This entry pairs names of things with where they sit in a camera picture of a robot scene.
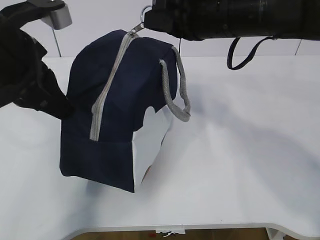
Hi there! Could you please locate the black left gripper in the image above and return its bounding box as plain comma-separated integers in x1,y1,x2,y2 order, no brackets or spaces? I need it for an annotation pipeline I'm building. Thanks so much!
0,4,75,120

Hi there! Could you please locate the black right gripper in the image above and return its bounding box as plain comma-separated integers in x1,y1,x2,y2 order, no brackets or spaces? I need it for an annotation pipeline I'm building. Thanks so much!
144,0,213,40

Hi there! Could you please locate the metal zipper pull ring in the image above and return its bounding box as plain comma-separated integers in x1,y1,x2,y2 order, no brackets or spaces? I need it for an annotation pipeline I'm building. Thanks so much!
128,6,153,36

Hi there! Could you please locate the navy blue lunch bag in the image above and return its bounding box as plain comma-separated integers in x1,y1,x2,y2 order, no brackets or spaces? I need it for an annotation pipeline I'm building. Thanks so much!
59,29,191,193

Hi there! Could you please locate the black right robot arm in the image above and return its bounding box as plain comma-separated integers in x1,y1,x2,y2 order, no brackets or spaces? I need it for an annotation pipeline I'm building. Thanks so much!
144,0,320,41

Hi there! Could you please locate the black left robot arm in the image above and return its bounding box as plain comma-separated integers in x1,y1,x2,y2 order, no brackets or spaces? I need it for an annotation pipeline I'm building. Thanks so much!
0,0,74,120

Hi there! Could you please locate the white tape on table edge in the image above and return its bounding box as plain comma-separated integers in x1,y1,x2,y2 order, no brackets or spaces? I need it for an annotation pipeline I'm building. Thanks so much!
155,225,186,238

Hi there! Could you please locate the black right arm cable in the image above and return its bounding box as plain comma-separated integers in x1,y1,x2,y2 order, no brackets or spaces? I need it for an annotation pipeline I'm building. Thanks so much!
226,34,278,71

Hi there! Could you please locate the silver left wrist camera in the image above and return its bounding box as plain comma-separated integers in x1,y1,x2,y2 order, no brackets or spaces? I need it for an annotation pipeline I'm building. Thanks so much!
27,0,73,30

